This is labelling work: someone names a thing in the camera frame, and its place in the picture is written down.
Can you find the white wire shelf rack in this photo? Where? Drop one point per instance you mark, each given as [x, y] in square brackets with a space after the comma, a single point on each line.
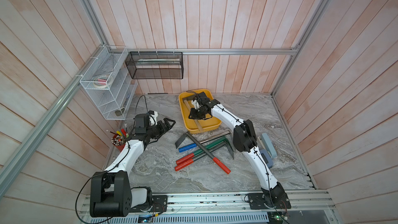
[112, 102]

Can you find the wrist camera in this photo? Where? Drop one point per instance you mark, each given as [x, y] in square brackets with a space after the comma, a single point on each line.
[196, 104]
[152, 117]

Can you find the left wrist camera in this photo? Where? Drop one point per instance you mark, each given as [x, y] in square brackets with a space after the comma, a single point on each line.
[152, 117]

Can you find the grey hole punch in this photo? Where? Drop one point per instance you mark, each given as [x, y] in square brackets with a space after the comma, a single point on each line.
[267, 143]

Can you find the wooden handle hoe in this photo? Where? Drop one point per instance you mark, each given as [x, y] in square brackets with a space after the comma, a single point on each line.
[193, 114]

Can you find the green shaft red grip hoe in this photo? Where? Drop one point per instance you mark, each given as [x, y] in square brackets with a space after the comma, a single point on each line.
[200, 151]

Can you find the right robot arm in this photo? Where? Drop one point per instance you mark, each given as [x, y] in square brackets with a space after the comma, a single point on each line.
[244, 141]

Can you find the blue grey stapler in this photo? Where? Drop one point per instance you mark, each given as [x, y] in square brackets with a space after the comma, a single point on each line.
[267, 158]

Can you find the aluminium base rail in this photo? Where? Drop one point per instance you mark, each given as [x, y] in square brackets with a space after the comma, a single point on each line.
[237, 202]

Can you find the red pencil cup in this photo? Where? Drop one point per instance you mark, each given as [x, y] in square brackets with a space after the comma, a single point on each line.
[119, 139]

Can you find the yellow plastic storage box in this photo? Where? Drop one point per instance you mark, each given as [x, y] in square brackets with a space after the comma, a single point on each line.
[208, 125]

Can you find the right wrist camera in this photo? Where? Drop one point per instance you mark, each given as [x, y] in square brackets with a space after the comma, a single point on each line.
[196, 104]

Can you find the black wire mesh basket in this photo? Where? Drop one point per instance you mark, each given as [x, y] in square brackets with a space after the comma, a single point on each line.
[155, 65]

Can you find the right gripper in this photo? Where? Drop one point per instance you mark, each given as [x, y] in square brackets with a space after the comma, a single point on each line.
[192, 114]

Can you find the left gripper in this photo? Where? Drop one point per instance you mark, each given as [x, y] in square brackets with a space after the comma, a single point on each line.
[162, 129]

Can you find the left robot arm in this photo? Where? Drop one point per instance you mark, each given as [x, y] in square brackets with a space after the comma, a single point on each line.
[111, 192]

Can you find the tape roll on shelf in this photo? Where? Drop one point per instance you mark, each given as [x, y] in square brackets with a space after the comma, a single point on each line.
[103, 81]

